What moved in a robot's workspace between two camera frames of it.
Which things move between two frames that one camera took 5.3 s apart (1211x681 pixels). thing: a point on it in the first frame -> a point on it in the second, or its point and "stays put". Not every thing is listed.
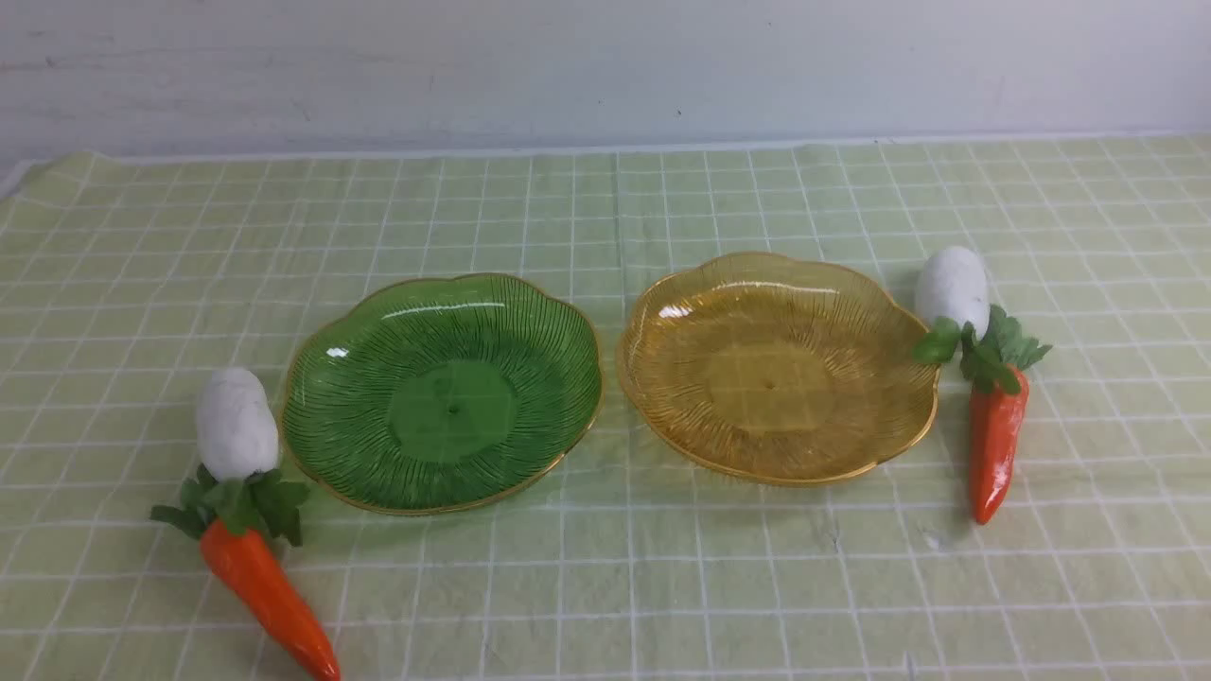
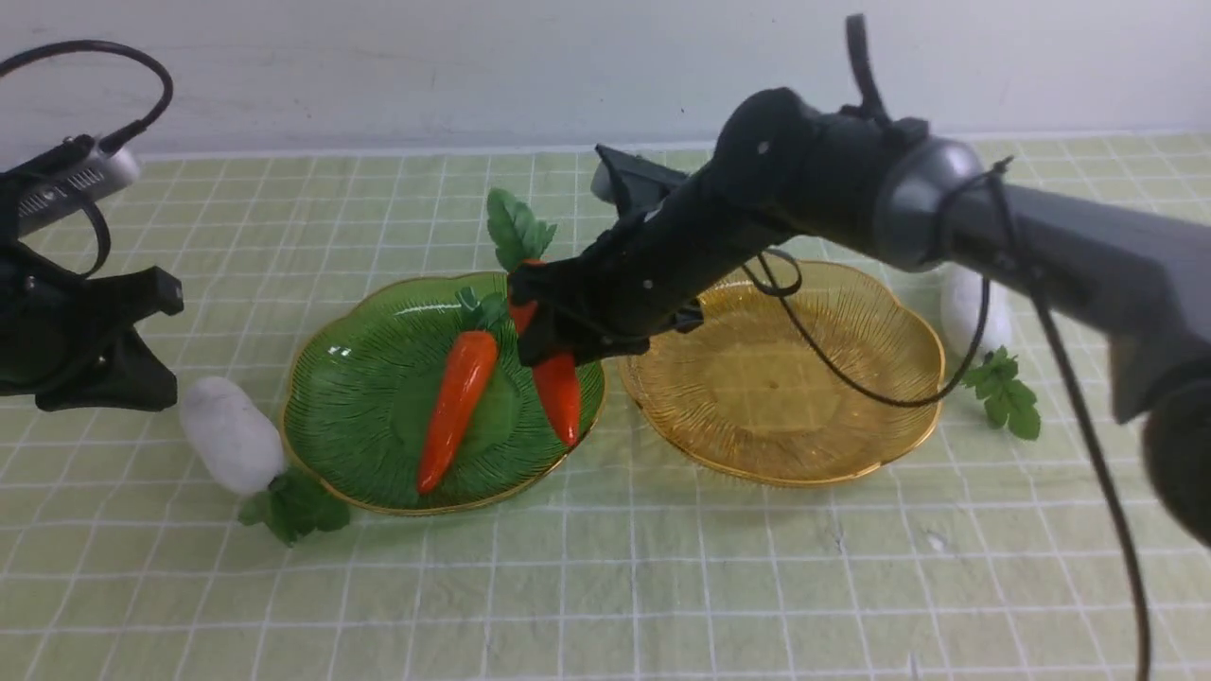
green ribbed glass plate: [438, 394] stays put
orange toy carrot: [246, 527] -> [463, 388]
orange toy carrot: [998, 364] -> [521, 239]
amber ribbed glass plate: [774, 370] stays put
